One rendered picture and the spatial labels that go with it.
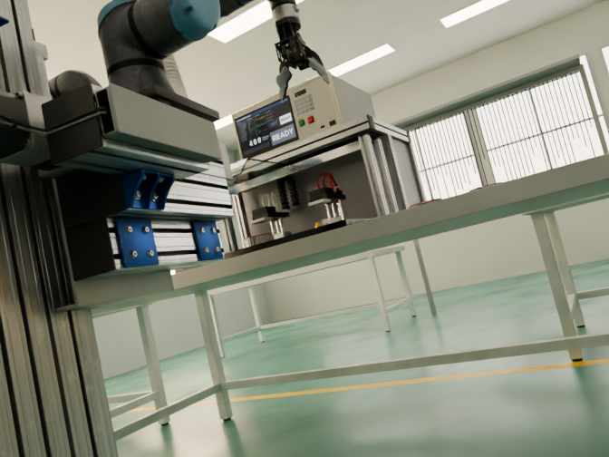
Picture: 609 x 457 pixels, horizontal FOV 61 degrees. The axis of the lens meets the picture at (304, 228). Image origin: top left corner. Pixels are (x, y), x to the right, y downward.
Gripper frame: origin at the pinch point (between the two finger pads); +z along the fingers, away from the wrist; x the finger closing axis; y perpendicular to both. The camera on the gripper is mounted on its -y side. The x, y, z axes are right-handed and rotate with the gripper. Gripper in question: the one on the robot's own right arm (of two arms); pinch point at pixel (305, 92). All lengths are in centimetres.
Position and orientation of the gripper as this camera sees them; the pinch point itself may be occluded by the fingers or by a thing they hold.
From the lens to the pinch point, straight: 151.0
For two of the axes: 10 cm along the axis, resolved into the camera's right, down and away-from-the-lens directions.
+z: 2.2, 9.7, -1.0
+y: -3.6, -0.1, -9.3
